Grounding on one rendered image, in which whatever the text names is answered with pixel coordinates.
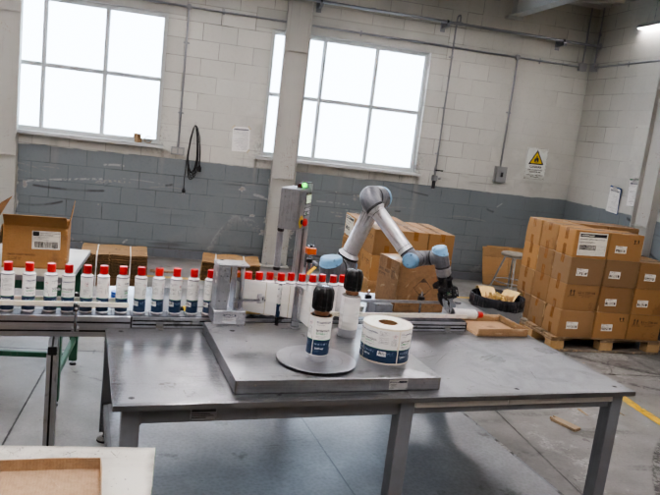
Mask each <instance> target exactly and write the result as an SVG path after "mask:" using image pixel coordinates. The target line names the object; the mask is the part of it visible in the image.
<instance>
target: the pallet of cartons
mask: <svg viewBox="0 0 660 495"><path fill-rule="evenodd" d="M638 232H639V229H636V228H633V227H628V226H622V225H616V224H606V223H595V222H585V221H575V220H565V219H554V218H543V217H530V218H529V222H528V225H527V230H526V235H525V242H524V248H523V254H522V264H521V268H520V273H519V279H518V284H517V288H518V289H517V292H519V293H522V296H523V297H524V298H525V306H524V311H523V313H522V318H521V320H520V326H522V327H524V328H526V329H528V332H527V335H529V336H531V337H532V338H534V339H536V340H545V341H544V344H546V345H548V346H549V347H551V348H553V349H555V350H557V351H559V352H582V353H605V354H634V355H658V352H659V347H660V346H659V345H660V341H659V340H658V335H659V330H660V261H659V260H656V259H652V258H649V257H646V256H643V255H641V252H642V247H643V242H644V236H642V235H639V234H638ZM564 341H574V342H593V348H586V347H566V346H564ZM635 342H640V346H639V349H612V347H613V343H621V344H635Z"/></svg>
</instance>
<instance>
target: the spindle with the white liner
mask: <svg viewBox="0 0 660 495"><path fill-rule="evenodd" d="M362 281H363V272H362V271H361V270H360V269H356V268H349V269H348V270H347V271H346V273H345V280H344V289H345V290H346V292H345V293H343V294H342V301H341V308H340V316H339V324H338V332H337V335H338V336H340V337H343V338H355V337H356V336H357V330H358V316H359V308H360V300H361V295H359V294H358V293H359V292H360V291H361V288H362Z"/></svg>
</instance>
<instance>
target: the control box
mask: <svg viewBox="0 0 660 495"><path fill-rule="evenodd" d="M297 187H298V186H288V187H283V188H282V190H281V199H280V208H279V218H278V228H280V229H286V230H293V231H297V230H300V229H302V228H305V227H307V226H308V220H309V215H306V216H303V214H304V209H305V208H306V207H310V204H305V198H306V193H310V192H312V189H311V188H307V189H305V188H302V189H297ZM304 218H305V219H307V225H306V226H305V227H304V226H303V225H302V224H301V220H303V219H304Z"/></svg>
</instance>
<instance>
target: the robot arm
mask: <svg viewBox="0 0 660 495"><path fill-rule="evenodd" d="M359 201H360V204H361V206H362V212H361V214H360V216H359V218H358V220H357V222H356V224H355V226H354V228H353V230H352V232H351V233H350V235H349V237H348V239H347V241H346V243H345V245H344V247H343V248H340V249H339V251H338V253H337V254H325V255H323V256H321V257H320V262H319V274H326V283H327V284H328V283H329V281H330V275H337V283H338V282H339V277H340V275H341V274H343V275H345V273H346V271H347V270H348V269H349V268H357V267H358V265H357V262H358V253H359V251H360V249H361V247H362V245H363V243H364V241H365V239H366V237H367V235H368V234H369V232H370V230H371V228H372V226H373V224H374V222H376V223H377V225H378V226H379V227H380V229H381V230H382V232H383V233H384V234H385V236H386V237H387V238H388V240H389V241H390V243H391V244H392V245H393V247H394V248H395V250H396V251H397V252H398V254H399V255H400V256H401V258H402V261H403V264H404V266H405V267H407V268H416V267H419V266H422V265H435V270H436V276H437V279H438V281H437V282H435V283H434V284H433V285H432V286H433V289H438V294H437V296H438V301H439V302H440V304H441V305H442V306H443V308H444V309H445V310H446V311H447V312H448V313H451V311H452V309H453V307H456V304H455V303H454V299H455V298H456V297H458V296H459V293H457V292H456V290H457V291H458V287H456V286H454V285H453V284H452V280H453V277H452V272H451V266H450V260H449V253H448V250H447V247H446V246H444V245H438V246H434V247H433V248H432V250H415V249H414V248H413V246H412V245H411V244H410V242H409V241H408V239H407V238H406V237H405V235H404V234H403V233H402V231H401V230H400V228H399V227H398V226H397V224H396V223H395V222H394V220H393V219H392V217H391V216H390V215H389V213H388V212H387V211H386V209H385V208H387V207H388V206H389V205H390V204H391V202H392V194H391V192H390V191H389V190H388V189H387V188H385V187H382V186H368V187H366V188H364V189H363V190H362V191H361V193H360V195H359ZM447 301H448V304H447Z"/></svg>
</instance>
